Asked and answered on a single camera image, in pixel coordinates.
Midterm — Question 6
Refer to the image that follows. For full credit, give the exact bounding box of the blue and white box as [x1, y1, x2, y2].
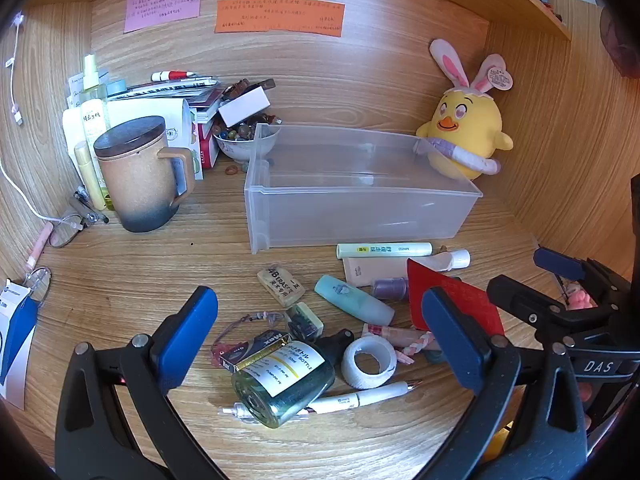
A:
[0, 277, 42, 411]

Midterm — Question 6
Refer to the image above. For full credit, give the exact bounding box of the brown beaded bracelet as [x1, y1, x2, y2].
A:
[224, 78, 277, 102]

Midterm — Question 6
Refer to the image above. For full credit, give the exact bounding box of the wooden shelf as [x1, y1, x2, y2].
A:
[475, 0, 574, 42]

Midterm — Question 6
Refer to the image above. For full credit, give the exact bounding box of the brown ceramic mug with lid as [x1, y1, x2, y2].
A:
[93, 115, 197, 234]

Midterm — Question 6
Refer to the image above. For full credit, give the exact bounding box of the pink stick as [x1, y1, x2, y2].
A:
[361, 323, 427, 349]

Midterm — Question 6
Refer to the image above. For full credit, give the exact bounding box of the corded bracelet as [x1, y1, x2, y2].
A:
[211, 311, 291, 369]

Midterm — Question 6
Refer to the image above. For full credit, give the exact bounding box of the dark maroon object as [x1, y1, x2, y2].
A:
[599, 6, 638, 80]

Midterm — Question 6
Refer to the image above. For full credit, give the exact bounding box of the green bottle with black cap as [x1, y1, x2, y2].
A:
[231, 329, 356, 430]

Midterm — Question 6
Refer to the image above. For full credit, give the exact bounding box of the clear plastic drawer bin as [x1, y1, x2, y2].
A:
[244, 122, 484, 255]

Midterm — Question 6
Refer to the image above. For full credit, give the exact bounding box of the orange paper note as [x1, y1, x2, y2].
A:
[215, 0, 346, 38]

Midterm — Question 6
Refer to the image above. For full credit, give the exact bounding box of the pink paper note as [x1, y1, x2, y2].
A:
[124, 0, 203, 34]

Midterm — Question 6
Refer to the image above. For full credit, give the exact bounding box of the teal tube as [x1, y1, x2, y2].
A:
[314, 274, 396, 326]

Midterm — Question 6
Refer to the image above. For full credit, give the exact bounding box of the white cosmetic tube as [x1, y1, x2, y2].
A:
[62, 107, 87, 181]

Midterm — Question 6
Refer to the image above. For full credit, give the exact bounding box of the yellow-green spray bottle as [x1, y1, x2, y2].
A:
[79, 54, 117, 212]

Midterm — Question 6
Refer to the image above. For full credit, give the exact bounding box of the pale yellow tube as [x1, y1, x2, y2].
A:
[74, 141, 108, 211]

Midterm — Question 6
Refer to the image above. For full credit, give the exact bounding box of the white cable with plug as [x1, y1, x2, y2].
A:
[6, 10, 27, 127]

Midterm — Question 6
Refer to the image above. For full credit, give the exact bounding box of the red and white box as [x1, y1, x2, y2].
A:
[192, 119, 222, 170]

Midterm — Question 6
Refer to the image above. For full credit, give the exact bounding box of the small white box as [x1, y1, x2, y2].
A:
[218, 86, 272, 127]

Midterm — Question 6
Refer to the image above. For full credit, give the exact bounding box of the white ballpoint pen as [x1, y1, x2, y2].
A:
[218, 379, 424, 424]

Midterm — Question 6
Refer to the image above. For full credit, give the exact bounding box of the pink beige cosmetic tube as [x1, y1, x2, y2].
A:
[342, 249, 472, 287]

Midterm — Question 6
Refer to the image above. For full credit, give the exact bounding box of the stack of books and papers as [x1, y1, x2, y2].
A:
[107, 77, 227, 113]

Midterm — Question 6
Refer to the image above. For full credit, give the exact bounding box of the black pen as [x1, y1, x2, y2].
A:
[74, 186, 109, 225]

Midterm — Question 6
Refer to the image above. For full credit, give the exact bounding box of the white tape roll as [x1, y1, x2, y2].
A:
[341, 335, 399, 390]

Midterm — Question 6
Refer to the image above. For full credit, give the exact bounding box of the pale green highlighter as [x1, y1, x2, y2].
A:
[336, 242, 434, 260]

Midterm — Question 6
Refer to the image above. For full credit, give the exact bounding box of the pink white braided cord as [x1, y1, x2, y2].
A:
[395, 332, 434, 369]

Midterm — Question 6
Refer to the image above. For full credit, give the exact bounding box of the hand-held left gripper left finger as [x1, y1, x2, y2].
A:
[54, 286, 219, 480]

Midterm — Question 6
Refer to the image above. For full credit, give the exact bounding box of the yellow chick plush toy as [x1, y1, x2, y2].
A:
[415, 38, 516, 182]

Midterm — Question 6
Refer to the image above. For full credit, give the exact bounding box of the white ceramic bowl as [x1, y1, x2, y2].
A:
[212, 127, 277, 164]

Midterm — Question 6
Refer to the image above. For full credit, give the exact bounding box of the red card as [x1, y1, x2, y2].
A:
[406, 258, 506, 339]

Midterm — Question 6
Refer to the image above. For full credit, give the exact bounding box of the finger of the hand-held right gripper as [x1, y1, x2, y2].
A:
[487, 274, 581, 348]
[533, 246, 616, 292]

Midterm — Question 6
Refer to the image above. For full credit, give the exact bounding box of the small green black box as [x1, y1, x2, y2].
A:
[285, 302, 325, 341]

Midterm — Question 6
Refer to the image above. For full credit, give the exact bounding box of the dark blue staples box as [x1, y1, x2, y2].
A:
[220, 330, 291, 374]

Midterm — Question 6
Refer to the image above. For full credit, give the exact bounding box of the white charging cable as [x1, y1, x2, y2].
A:
[0, 159, 68, 223]

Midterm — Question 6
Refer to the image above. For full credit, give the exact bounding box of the purple nail polish bottle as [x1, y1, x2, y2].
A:
[370, 275, 412, 304]

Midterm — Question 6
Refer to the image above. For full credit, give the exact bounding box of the round clear lens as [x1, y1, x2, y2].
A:
[24, 266, 53, 307]

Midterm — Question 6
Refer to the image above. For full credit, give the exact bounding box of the large white carton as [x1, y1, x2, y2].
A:
[107, 98, 195, 181]

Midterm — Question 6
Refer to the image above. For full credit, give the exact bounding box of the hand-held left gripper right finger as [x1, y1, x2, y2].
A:
[421, 287, 588, 480]

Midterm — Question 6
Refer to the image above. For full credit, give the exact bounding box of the beige printed eraser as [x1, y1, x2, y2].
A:
[257, 263, 305, 309]

